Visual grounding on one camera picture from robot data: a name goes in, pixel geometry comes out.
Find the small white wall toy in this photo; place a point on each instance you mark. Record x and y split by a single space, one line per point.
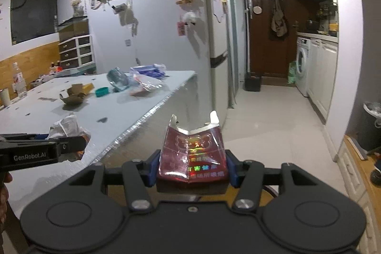
120 8

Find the clear plastic water bottle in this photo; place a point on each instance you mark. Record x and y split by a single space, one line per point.
19 84

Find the teal plastic wrapper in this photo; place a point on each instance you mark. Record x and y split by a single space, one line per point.
117 78

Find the white low cabinet wooden top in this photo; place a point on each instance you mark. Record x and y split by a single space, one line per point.
354 176

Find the green plastic bag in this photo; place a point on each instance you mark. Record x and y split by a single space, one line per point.
291 74

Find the pile of small toys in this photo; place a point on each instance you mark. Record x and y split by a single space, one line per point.
52 72

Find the pink hanging tag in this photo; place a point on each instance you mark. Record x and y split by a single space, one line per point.
181 29

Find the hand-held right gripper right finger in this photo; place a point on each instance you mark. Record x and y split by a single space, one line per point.
232 167

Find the white sheep plush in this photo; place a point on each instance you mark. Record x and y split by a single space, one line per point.
190 18

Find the teal bottle cap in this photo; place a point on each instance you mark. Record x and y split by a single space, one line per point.
101 92

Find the grey bin with white liner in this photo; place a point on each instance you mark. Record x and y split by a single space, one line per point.
367 132

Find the dark window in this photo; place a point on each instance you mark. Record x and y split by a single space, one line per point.
32 10

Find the glass tank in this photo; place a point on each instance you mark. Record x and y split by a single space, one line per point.
73 27

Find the brown hanging bag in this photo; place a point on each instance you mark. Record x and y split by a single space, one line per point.
279 25

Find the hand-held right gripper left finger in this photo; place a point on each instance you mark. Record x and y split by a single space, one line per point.
153 167

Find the white drawer cabinet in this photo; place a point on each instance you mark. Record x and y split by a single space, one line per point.
76 51

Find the white refrigerator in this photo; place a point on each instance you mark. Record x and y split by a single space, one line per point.
217 42

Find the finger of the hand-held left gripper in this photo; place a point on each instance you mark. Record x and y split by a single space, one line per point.
73 145
41 137

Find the clear plastic packaging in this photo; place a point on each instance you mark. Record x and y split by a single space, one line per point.
145 86

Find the brown wooden door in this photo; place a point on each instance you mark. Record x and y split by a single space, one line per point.
262 48

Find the white kitchen base cabinets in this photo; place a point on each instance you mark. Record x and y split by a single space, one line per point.
321 78

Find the black cooking pot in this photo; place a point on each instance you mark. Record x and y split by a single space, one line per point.
312 26

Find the small black floor box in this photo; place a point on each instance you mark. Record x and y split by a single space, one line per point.
253 83

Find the white washing machine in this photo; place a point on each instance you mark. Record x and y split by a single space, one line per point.
303 63

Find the dried flower vase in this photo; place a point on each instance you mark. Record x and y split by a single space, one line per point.
77 5

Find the white plastic bag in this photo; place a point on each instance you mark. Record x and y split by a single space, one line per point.
67 127

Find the blue purple plastic bag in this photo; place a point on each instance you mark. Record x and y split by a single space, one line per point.
148 71

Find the white mug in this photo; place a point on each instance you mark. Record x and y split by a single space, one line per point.
5 97

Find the torn brown cardboard box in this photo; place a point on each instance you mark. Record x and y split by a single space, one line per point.
74 96

